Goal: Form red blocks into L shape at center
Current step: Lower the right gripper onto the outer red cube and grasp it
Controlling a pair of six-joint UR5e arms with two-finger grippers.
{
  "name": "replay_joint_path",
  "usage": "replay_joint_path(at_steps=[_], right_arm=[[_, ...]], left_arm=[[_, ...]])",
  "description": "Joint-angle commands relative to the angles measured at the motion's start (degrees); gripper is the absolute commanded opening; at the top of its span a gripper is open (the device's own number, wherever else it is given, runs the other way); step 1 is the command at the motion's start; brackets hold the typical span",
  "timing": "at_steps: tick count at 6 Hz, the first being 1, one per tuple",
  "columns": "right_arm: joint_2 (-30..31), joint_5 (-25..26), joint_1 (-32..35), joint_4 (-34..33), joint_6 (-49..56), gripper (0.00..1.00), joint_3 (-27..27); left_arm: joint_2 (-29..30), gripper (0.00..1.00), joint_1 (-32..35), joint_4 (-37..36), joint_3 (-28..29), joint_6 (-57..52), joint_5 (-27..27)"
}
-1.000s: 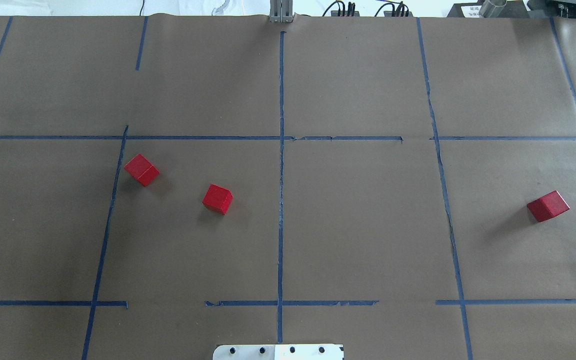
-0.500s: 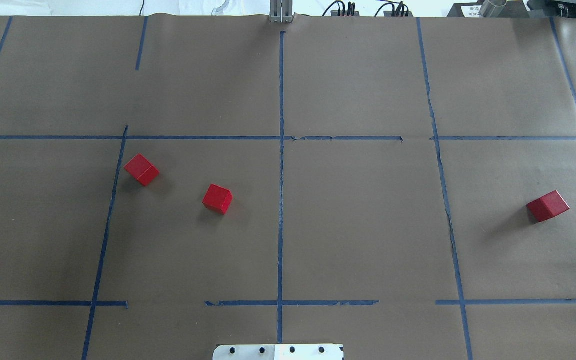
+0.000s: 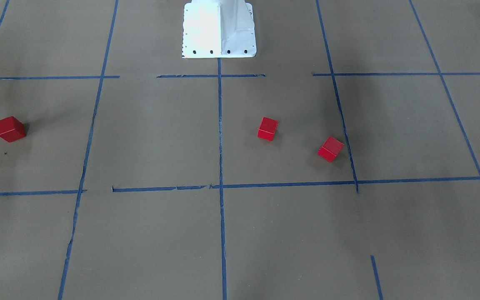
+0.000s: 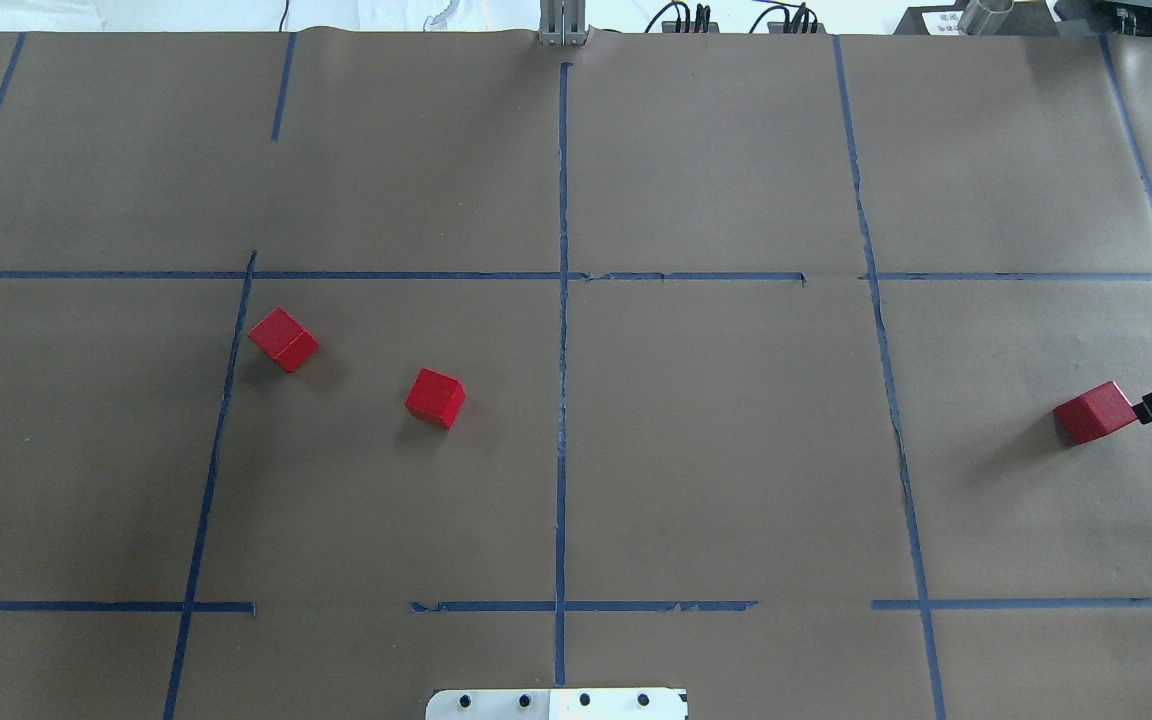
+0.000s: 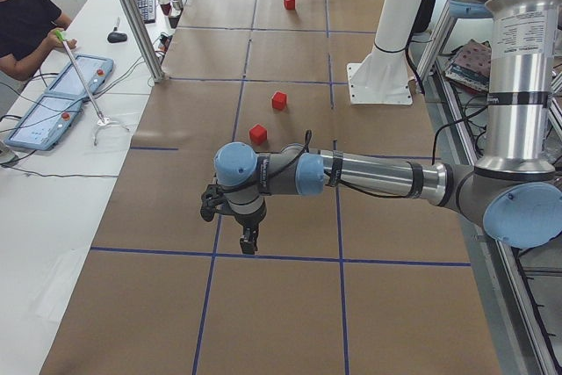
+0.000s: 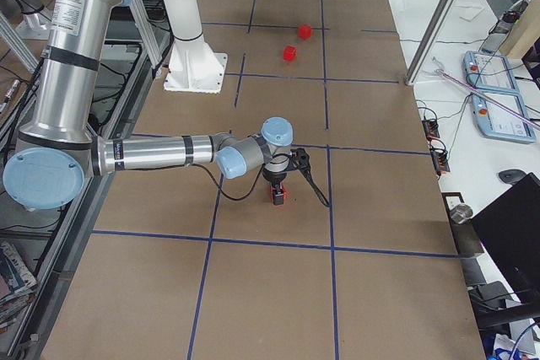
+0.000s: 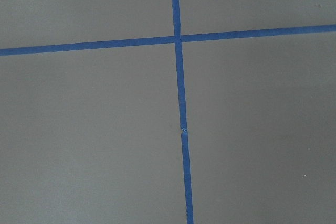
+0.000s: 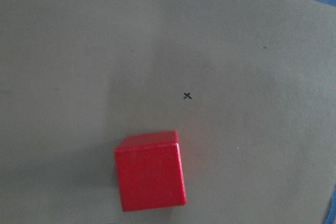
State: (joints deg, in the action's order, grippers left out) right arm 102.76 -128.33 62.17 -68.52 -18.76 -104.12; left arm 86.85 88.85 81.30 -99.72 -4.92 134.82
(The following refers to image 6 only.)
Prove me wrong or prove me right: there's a metal cup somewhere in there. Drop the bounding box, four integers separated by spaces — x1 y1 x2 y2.
449 203 473 224

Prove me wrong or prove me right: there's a stack of magazines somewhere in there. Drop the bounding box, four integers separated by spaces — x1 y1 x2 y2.
1 240 37 333

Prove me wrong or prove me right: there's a black monitor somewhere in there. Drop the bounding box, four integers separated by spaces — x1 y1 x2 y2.
472 173 539 303

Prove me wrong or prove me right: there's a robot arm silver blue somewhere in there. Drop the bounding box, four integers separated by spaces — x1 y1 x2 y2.
3 0 293 209

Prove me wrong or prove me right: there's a reacher grabber stick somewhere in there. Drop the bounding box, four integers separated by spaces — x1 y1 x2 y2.
431 56 540 132

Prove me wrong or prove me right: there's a black computer mouse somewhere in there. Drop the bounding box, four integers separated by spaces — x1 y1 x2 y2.
497 169 527 185

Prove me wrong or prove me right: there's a teach pendant far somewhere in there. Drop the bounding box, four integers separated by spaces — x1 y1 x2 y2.
463 51 519 93

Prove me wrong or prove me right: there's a red block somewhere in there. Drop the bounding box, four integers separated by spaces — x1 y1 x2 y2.
298 24 313 40
283 45 298 62

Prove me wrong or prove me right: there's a red block picked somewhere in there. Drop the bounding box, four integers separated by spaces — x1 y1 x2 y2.
269 183 288 206

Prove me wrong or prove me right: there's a white central pedestal column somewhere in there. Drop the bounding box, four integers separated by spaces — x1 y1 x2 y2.
164 0 228 94

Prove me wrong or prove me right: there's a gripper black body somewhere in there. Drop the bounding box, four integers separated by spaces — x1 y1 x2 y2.
262 164 288 185

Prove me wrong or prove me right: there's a teach pendant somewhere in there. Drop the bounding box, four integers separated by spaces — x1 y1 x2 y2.
472 91 537 143
463 51 519 93

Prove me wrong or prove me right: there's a teach pendant near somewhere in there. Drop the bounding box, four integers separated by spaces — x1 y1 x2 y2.
472 91 537 143

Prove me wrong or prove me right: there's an aluminium frame post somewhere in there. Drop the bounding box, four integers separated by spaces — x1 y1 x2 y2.
404 0 456 86

